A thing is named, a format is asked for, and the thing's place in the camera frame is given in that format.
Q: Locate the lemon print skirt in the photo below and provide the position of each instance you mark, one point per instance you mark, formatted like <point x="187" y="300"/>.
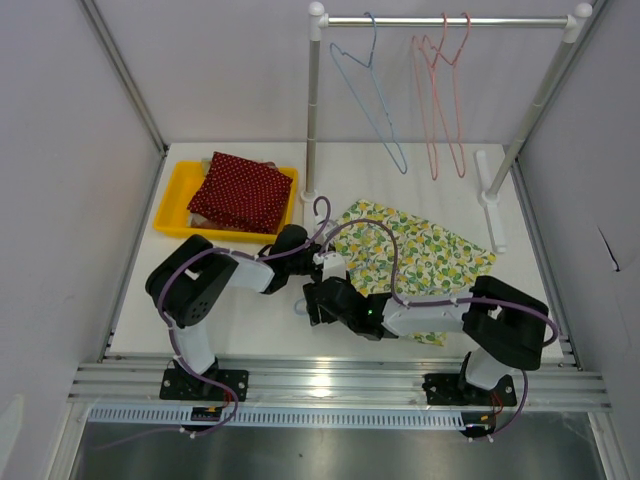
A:
<point x="432" y="259"/>

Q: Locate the pink wire hanger right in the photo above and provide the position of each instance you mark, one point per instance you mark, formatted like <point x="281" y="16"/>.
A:
<point x="452" y="95"/>

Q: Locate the pink wire hanger left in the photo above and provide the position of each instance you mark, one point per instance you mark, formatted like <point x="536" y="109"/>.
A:
<point x="425" y="95"/>

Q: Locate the silver clothes rack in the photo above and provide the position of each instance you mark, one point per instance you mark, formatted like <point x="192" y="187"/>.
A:
<point x="489" y="196"/>

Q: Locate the blue wire hanger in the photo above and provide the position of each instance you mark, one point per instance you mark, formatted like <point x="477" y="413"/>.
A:
<point x="301" y="307"/>
<point x="359" y="75"/>

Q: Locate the yellow plastic tray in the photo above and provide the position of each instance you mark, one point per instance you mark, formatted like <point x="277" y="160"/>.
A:
<point x="173" y="218"/>

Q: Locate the blue wire hanger front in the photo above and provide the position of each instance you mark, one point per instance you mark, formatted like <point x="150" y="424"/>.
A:
<point x="301" y="307"/>

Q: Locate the blue wire hanger back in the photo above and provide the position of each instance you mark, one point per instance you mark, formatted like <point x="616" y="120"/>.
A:
<point x="359" y="75"/>

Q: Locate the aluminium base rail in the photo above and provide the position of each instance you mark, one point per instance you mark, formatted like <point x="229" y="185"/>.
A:
<point x="325" y="393"/>

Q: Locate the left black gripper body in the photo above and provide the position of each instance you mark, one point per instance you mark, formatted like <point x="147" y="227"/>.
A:
<point x="305" y="263"/>

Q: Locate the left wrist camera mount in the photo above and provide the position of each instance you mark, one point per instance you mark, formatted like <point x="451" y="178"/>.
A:
<point x="324" y="230"/>

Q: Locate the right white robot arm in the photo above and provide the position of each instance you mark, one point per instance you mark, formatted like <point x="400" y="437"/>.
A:
<point x="509" y="327"/>

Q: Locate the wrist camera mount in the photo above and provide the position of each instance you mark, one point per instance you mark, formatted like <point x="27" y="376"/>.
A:
<point x="332" y="264"/>
<point x="324" y="230"/>

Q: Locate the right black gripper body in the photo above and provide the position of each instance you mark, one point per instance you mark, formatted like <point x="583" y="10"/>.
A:
<point x="312" y="305"/>

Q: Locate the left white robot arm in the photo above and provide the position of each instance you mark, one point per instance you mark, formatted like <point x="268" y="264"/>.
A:
<point x="185" y="287"/>

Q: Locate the red polka dot cloth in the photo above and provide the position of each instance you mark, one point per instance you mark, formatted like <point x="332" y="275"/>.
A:
<point x="242" y="195"/>

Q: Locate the pink wire hanger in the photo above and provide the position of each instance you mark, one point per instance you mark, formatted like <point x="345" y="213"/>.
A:
<point x="452" y="95"/>
<point x="425" y="95"/>

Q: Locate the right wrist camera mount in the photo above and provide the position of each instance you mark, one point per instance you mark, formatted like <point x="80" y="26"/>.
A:
<point x="332" y="264"/>

